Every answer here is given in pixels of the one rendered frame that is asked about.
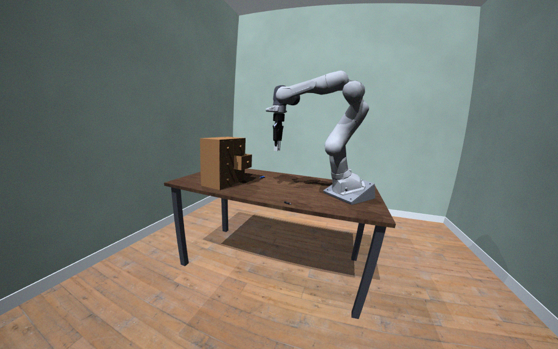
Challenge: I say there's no brown wooden drawer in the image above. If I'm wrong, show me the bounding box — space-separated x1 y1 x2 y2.
220 171 233 189
234 139 245 154
233 153 252 170
233 170 244 183
220 140 233 157
220 156 233 173

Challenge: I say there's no wooden chest of drawers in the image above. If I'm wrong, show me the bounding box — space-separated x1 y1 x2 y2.
200 137 236 190

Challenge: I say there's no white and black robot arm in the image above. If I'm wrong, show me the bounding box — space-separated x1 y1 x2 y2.
265 71 369 196

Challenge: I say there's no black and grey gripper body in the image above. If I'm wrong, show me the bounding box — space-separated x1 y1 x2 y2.
273 113 285 129

